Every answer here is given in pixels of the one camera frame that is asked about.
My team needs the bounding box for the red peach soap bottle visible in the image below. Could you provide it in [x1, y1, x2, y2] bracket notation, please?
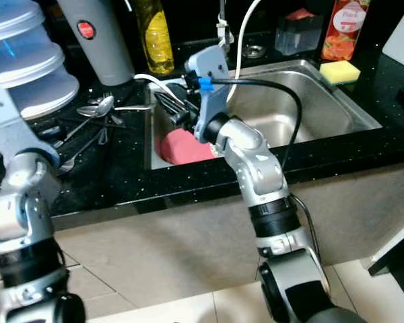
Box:
[321, 0, 372, 63]

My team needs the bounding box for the grey kettle with red logo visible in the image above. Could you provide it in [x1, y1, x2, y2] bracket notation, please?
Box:
[57, 0, 134, 87]

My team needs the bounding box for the white board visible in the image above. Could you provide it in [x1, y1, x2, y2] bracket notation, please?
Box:
[382, 0, 404, 75]

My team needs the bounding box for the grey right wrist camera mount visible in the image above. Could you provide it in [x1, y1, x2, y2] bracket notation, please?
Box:
[184, 44, 234, 142]

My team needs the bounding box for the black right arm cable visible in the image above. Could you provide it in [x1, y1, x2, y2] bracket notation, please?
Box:
[210, 77, 321, 260]

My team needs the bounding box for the yellow liquid bottle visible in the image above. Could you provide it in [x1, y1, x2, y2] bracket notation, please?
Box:
[133, 0, 175, 76]

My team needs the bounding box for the floral patterned bowl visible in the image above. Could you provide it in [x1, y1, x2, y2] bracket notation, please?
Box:
[211, 141, 227, 159]

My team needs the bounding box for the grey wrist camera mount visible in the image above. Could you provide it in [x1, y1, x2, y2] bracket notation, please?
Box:
[184, 44, 234, 142]
[0, 85, 63, 169]

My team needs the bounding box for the pink plate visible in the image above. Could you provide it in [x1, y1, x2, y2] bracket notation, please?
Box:
[159, 128, 220, 166]

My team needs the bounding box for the white hose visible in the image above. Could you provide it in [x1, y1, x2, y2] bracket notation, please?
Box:
[234, 0, 265, 84]

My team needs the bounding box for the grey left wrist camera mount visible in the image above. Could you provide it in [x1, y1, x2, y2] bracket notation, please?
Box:
[0, 85, 63, 169]

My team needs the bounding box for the clear sponge holder box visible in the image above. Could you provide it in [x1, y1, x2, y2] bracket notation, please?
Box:
[274, 8, 325, 57]

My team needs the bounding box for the yellow sponge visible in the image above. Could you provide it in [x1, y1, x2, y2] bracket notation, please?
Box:
[319, 61, 363, 86]

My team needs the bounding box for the black cabinet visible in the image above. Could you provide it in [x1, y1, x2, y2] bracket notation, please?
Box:
[366, 244, 404, 278]

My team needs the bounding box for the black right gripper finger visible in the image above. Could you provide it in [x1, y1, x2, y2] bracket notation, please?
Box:
[155, 98, 187, 119]
[154, 87, 188, 106]

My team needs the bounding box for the white cable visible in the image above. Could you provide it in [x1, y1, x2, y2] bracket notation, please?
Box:
[133, 73, 187, 95]

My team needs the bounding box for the large silver spoon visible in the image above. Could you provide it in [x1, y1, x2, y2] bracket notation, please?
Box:
[77, 94, 116, 122]

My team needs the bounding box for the stainless steel sink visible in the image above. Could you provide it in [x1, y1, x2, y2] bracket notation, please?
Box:
[144, 59, 383, 170]

